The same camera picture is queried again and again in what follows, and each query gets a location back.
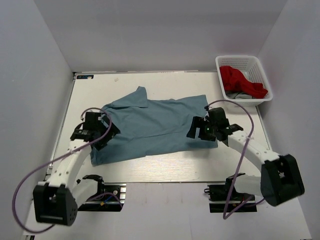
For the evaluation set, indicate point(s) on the blue-grey t-shirt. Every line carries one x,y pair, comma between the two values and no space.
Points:
151,127

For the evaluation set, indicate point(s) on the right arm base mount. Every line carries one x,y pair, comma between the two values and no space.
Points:
225,200

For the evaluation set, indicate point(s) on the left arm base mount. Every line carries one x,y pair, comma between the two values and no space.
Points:
110,197

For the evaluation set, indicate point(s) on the red t-shirt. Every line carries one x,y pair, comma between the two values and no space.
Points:
234,81

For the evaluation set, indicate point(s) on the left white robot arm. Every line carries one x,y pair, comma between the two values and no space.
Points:
57,199

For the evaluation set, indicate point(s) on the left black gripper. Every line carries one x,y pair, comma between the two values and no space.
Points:
113,131

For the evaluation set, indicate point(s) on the grey t-shirt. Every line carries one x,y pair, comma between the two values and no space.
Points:
238,95

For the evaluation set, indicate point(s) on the blue label sticker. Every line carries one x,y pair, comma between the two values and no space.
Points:
85,77

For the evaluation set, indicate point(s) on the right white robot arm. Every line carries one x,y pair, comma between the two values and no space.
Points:
280,178

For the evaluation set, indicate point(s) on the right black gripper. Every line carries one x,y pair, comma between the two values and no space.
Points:
198,122

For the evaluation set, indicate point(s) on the white plastic basket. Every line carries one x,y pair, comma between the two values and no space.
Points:
251,68

